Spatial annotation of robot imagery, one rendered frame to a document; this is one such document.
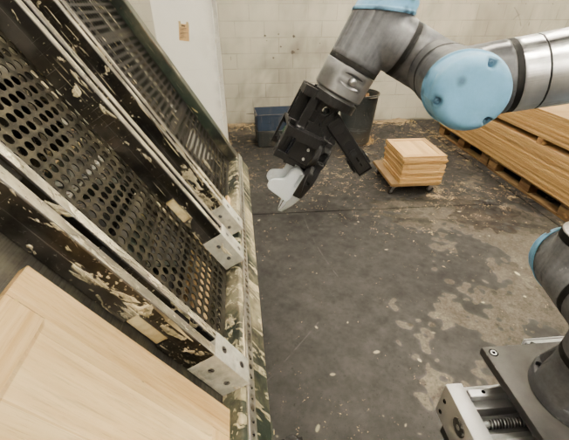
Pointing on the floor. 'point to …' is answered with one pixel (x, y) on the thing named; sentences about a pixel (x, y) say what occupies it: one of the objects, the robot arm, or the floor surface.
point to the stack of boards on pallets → (531, 153)
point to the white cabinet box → (194, 49)
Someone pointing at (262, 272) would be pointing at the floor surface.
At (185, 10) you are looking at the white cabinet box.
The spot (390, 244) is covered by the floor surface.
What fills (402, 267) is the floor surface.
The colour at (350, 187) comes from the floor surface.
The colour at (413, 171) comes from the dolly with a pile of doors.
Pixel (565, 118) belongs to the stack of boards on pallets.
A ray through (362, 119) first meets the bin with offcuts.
